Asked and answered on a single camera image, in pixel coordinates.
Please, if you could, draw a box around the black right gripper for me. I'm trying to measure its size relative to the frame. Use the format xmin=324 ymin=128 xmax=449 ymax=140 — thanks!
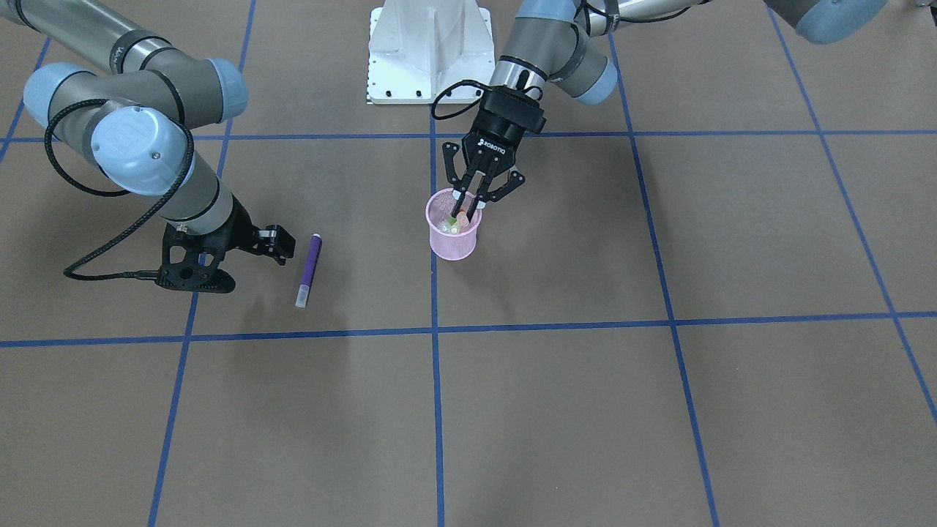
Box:
xmin=213 ymin=198 xmax=296 ymax=264

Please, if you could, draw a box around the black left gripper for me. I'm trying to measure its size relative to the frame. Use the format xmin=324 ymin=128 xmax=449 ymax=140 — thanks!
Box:
xmin=443 ymin=86 xmax=546 ymax=220

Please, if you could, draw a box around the purple marker pen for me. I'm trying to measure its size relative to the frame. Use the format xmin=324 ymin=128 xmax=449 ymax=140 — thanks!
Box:
xmin=294 ymin=233 xmax=324 ymax=308

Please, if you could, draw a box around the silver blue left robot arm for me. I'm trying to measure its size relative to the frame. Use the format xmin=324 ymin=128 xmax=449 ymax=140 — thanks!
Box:
xmin=443 ymin=1 xmax=695 ymax=220

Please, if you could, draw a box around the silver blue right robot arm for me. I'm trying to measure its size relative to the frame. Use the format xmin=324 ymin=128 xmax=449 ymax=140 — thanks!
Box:
xmin=2 ymin=1 xmax=295 ymax=281

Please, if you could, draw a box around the pink mesh pen holder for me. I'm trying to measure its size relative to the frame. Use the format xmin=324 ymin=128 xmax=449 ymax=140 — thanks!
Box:
xmin=425 ymin=189 xmax=483 ymax=261

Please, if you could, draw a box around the black braided cable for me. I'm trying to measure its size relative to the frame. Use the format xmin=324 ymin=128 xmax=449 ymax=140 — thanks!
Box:
xmin=44 ymin=99 xmax=195 ymax=283

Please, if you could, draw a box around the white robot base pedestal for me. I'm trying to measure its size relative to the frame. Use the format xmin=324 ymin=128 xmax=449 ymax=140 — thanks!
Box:
xmin=366 ymin=1 xmax=496 ymax=105

